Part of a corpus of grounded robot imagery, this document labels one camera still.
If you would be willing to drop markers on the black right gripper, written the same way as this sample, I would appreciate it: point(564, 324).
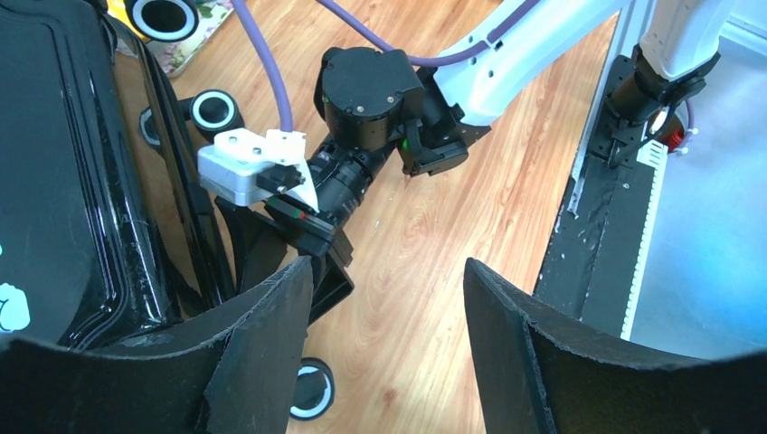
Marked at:
point(260, 241)

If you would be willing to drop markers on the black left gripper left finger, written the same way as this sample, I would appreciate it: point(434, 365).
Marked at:
point(232, 369)

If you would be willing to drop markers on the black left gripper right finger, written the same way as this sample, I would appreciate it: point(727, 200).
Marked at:
point(541, 371)

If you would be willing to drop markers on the black white space suitcase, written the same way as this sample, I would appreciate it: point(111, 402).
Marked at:
point(106, 233)

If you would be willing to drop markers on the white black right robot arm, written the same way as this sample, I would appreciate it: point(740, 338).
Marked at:
point(375, 100)

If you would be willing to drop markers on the floral placemat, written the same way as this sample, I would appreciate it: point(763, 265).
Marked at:
point(173, 31)

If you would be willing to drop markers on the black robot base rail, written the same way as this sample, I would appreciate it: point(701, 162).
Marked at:
point(597, 252)

